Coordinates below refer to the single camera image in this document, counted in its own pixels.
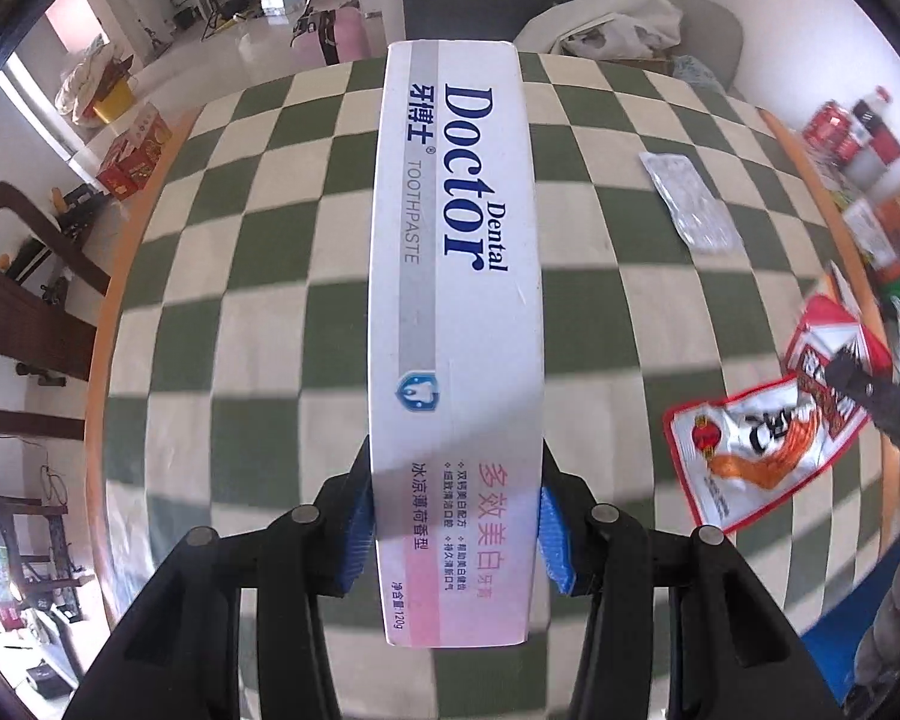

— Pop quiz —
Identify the red white snack wrapper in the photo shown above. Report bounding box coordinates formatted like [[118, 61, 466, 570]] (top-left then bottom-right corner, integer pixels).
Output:
[[663, 294, 893, 533]]

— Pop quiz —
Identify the white toothpaste box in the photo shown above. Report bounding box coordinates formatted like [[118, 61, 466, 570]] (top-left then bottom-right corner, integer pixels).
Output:
[[367, 39, 544, 649]]

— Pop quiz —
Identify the blue foam board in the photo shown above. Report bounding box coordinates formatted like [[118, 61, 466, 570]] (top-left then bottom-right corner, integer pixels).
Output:
[[802, 539, 900, 704]]

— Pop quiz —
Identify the green white checkered tablecloth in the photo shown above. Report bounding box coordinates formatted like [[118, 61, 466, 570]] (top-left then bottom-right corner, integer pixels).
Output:
[[68, 41, 884, 718]]

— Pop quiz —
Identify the silver pill blister pack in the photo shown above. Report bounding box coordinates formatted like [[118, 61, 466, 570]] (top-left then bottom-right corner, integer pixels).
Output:
[[639, 151, 743, 255]]

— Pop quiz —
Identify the red soda can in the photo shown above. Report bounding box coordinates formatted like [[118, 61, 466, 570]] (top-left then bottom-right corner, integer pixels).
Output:
[[802, 101, 870, 167]]

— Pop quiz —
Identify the cola bottle red cap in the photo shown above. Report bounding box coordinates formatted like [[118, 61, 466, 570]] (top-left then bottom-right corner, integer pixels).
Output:
[[852, 86, 900, 166]]

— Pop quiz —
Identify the dark wooden chair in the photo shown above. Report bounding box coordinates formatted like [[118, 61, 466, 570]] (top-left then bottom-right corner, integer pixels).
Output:
[[0, 180, 113, 441]]

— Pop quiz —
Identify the white crumpled cloth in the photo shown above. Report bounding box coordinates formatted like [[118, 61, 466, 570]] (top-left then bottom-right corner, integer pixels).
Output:
[[514, 0, 683, 60]]

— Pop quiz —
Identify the red cardboard box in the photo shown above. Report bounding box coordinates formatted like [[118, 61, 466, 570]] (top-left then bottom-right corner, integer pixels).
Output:
[[97, 103, 172, 200]]

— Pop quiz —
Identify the yellow bucket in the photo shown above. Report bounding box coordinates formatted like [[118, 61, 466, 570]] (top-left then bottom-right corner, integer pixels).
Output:
[[92, 76, 136, 125]]

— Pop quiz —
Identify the pink suitcase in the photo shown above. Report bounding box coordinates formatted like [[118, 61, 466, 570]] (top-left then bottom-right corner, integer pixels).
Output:
[[290, 5, 370, 67]]

